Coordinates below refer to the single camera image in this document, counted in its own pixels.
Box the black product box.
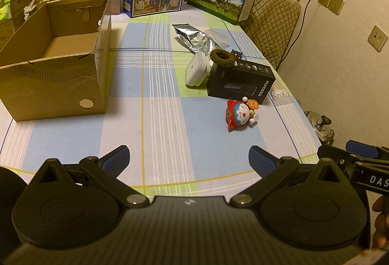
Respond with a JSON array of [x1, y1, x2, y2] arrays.
[[207, 59, 276, 104]]

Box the wall socket plate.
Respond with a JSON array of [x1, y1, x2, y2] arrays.
[[328, 0, 344, 16]]

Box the white power adapter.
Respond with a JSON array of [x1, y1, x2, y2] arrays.
[[185, 51, 211, 87]]

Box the small black red part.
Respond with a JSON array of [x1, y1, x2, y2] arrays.
[[231, 49, 243, 59]]

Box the quilted beige chair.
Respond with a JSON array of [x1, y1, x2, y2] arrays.
[[241, 0, 301, 68]]

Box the cotton swab pack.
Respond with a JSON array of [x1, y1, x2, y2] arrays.
[[270, 81, 293, 103]]

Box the clear plastic cup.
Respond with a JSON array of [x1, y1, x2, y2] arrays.
[[205, 29, 229, 49]]

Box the cardboard box with tissues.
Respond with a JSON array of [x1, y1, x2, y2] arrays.
[[1, 0, 32, 48]]

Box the person's right hand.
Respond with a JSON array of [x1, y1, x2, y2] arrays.
[[372, 196, 389, 249]]

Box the silver foil pouch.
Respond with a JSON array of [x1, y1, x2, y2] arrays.
[[172, 24, 220, 56]]

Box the wall switch plate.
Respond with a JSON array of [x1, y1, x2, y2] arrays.
[[368, 26, 388, 52]]

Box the open cardboard box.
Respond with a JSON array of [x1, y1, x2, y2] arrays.
[[1, 0, 111, 121]]

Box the black power cable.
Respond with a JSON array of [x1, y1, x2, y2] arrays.
[[277, 0, 324, 68]]

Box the red Doraemon figurine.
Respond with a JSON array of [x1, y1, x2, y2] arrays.
[[225, 97, 259, 131]]

